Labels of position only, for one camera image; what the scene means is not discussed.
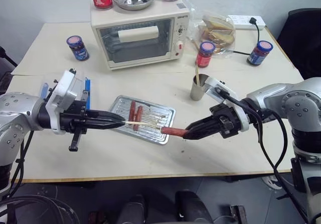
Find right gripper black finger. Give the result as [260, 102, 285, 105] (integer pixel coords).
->
[183, 128, 223, 141]
[186, 115, 222, 135]

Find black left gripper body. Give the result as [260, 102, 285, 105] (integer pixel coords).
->
[59, 89, 91, 152]

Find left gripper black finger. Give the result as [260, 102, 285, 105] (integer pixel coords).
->
[86, 121, 125, 131]
[86, 109, 126, 123]

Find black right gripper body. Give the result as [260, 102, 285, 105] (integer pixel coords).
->
[209, 102, 243, 140]

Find steel cup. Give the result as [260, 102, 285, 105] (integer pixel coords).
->
[189, 74, 212, 101]

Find ribbed metal baking tray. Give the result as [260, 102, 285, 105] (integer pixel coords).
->
[108, 95, 177, 146]

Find red label jar pink lid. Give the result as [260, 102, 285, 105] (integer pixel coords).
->
[195, 41, 216, 68]

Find blue label jar pink lid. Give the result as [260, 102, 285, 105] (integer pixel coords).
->
[66, 35, 90, 61]

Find blue red label jar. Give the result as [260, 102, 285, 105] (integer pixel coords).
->
[246, 40, 273, 67]

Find dark rounded shape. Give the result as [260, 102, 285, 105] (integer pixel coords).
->
[175, 190, 209, 224]
[119, 195, 151, 224]

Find white shoe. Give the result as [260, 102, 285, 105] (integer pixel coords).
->
[262, 175, 284, 191]

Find cream toaster oven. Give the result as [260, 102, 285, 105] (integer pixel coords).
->
[90, 0, 190, 71]

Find clear bag of bread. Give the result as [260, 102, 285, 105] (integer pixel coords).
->
[189, 7, 238, 57]

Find dark chair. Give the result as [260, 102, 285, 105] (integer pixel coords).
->
[0, 45, 19, 96]

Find white power strip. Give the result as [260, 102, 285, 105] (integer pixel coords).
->
[227, 14, 266, 31]

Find black office chair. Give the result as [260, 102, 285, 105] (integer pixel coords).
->
[275, 8, 321, 81]

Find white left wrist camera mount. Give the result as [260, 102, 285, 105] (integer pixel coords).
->
[45, 69, 78, 135]

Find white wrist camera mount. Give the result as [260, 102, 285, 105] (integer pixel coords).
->
[204, 76, 250, 132]
[45, 69, 78, 135]

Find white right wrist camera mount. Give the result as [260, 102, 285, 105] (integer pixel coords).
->
[204, 76, 250, 132]

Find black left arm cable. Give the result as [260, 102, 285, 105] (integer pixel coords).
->
[9, 130, 35, 200]

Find black floor cables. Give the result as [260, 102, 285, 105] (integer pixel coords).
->
[0, 194, 77, 224]

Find black plug with cord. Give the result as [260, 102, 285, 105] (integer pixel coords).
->
[232, 17, 262, 57]

